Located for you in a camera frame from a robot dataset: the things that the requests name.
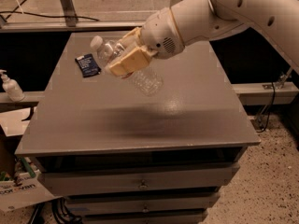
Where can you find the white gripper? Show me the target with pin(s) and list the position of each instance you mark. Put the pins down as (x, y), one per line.
(160, 34)

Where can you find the clear plastic water bottle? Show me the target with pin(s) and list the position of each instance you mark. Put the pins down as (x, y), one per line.
(145, 80)

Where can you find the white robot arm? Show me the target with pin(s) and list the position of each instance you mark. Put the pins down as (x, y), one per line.
(276, 20)

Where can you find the white pump dispenser bottle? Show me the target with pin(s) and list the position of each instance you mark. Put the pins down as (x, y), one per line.
(11, 87)

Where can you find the dark blue snack packet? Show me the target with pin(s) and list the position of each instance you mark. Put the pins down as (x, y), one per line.
(88, 65)

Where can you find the grey drawer cabinet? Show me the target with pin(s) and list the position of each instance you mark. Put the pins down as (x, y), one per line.
(121, 157)

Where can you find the white cardboard box with print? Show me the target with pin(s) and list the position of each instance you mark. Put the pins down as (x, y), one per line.
(29, 192)

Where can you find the metal frame rail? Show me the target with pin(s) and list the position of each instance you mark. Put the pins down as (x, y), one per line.
(76, 15)

